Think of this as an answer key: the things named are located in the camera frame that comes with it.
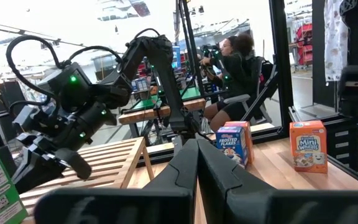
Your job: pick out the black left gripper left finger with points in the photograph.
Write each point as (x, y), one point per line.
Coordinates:
(166, 202)

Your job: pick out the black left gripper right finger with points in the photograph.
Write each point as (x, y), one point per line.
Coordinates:
(244, 205)

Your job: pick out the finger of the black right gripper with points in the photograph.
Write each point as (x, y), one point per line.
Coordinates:
(76, 166)
(36, 168)

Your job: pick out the wooden slatted shelf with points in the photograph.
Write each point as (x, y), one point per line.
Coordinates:
(110, 161)

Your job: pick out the blue Frosted Flakes cereal box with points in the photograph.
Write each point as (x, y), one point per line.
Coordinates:
(230, 143)

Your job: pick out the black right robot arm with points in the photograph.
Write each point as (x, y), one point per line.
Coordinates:
(163, 81)

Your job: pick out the wooden background table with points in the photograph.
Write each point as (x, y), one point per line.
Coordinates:
(141, 113)

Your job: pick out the black drawer cabinet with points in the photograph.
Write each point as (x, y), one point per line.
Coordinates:
(342, 146)

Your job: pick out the black office chair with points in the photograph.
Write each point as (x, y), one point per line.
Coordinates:
(264, 74)

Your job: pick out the person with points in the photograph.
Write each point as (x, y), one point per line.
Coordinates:
(241, 71)

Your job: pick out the black metal stand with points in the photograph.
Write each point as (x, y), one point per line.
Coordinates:
(354, 93)

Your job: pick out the red shelving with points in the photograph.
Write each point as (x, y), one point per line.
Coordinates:
(304, 43)

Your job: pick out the white patterned cloth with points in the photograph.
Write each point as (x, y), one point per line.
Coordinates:
(336, 40)

